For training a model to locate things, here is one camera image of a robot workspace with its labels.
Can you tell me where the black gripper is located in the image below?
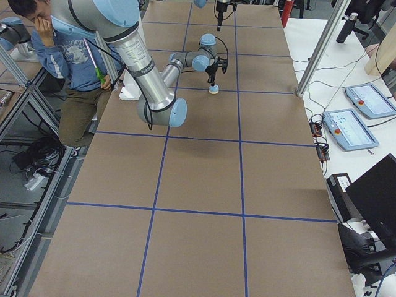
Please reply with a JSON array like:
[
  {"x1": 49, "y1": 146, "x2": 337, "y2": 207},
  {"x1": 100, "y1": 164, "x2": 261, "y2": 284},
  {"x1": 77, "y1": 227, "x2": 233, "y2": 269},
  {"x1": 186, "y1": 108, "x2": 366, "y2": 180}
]
[
  {"x1": 215, "y1": 0, "x2": 237, "y2": 32},
  {"x1": 205, "y1": 58, "x2": 228, "y2": 87}
]

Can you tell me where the blue service bell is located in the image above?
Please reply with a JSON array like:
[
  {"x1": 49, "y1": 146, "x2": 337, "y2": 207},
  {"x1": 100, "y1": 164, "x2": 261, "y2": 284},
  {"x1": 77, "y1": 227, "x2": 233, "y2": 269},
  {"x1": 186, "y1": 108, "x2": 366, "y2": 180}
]
[{"x1": 208, "y1": 84, "x2": 220, "y2": 95}]

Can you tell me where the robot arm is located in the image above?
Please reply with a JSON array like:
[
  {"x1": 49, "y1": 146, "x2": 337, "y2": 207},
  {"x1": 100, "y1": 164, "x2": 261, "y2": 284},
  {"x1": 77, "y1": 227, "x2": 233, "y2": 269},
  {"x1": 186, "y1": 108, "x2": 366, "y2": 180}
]
[
  {"x1": 193, "y1": 0, "x2": 238, "y2": 32},
  {"x1": 51, "y1": 1, "x2": 228, "y2": 127}
]

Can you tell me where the black water bottle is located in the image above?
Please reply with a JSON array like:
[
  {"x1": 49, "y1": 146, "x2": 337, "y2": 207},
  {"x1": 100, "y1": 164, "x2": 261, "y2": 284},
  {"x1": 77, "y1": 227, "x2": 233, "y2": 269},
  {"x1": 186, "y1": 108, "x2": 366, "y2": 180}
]
[{"x1": 336, "y1": 12, "x2": 358, "y2": 43}]

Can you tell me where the seated person in blue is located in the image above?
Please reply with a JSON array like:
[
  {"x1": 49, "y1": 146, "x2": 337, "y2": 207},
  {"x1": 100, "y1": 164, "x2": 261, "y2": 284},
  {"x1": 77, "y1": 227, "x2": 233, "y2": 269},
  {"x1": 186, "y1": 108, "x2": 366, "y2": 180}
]
[{"x1": 9, "y1": 1, "x2": 112, "y2": 148}]

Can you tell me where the near teach pendant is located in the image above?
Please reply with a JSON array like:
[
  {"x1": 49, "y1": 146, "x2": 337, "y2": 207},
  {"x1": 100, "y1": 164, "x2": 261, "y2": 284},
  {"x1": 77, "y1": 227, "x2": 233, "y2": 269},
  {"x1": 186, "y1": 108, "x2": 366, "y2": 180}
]
[{"x1": 323, "y1": 109, "x2": 379, "y2": 151}]

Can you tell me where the teach pendant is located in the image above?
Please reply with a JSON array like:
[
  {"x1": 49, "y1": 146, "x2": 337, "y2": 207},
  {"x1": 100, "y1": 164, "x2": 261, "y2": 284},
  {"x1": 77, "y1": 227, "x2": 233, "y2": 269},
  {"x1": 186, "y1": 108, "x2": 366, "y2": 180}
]
[
  {"x1": 323, "y1": 109, "x2": 379, "y2": 151},
  {"x1": 345, "y1": 83, "x2": 395, "y2": 119}
]

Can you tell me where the far teach pendant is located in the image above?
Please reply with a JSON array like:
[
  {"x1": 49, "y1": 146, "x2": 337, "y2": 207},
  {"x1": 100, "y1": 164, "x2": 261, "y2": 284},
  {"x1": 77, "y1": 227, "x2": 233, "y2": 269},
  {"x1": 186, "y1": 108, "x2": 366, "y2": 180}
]
[{"x1": 345, "y1": 83, "x2": 395, "y2": 119}]

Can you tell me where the wooden board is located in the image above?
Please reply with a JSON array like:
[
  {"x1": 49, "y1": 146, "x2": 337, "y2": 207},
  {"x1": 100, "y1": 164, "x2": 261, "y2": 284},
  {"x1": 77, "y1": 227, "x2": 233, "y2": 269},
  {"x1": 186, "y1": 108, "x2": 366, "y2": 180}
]
[{"x1": 364, "y1": 8, "x2": 395, "y2": 75}]

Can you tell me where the black computer box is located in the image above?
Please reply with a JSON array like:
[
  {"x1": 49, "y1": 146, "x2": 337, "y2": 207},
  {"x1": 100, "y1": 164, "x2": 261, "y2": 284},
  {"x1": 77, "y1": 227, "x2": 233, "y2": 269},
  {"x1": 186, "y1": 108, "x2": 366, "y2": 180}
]
[{"x1": 326, "y1": 173, "x2": 363, "y2": 222}]

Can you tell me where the black laptop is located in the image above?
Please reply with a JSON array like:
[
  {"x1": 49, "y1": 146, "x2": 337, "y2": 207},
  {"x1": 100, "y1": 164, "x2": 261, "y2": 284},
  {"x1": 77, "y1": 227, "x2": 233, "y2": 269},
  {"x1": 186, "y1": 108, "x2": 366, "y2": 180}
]
[{"x1": 346, "y1": 154, "x2": 395, "y2": 248}]

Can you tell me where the white power strip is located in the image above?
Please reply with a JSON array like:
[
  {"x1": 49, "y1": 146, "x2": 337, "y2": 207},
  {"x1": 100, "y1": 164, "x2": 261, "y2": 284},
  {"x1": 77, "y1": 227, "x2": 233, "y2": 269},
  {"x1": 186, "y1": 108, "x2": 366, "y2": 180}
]
[{"x1": 24, "y1": 173, "x2": 44, "y2": 191}]

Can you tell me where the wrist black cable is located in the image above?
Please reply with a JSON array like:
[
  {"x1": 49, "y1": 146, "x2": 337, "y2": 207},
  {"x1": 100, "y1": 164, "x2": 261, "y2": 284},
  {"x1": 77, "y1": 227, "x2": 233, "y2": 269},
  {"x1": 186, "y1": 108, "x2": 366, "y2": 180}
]
[{"x1": 207, "y1": 35, "x2": 230, "y2": 75}]

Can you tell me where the white camera mast pedestal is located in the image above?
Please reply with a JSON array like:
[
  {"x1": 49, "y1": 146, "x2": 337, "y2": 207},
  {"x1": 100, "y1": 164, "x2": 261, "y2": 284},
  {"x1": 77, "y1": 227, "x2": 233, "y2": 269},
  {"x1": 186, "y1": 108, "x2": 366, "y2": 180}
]
[{"x1": 119, "y1": 70, "x2": 142, "y2": 101}]

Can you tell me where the aluminium frame post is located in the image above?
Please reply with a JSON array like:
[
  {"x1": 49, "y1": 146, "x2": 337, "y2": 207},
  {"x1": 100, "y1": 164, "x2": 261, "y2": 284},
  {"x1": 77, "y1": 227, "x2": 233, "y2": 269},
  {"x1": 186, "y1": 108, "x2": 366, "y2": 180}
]
[{"x1": 296, "y1": 0, "x2": 351, "y2": 97}]

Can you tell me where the green handled grabber tool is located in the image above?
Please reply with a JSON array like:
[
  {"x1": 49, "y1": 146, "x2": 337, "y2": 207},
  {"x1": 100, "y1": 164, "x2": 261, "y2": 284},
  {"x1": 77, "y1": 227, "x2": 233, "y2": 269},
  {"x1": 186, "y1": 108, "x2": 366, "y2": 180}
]
[{"x1": 83, "y1": 38, "x2": 106, "y2": 84}]

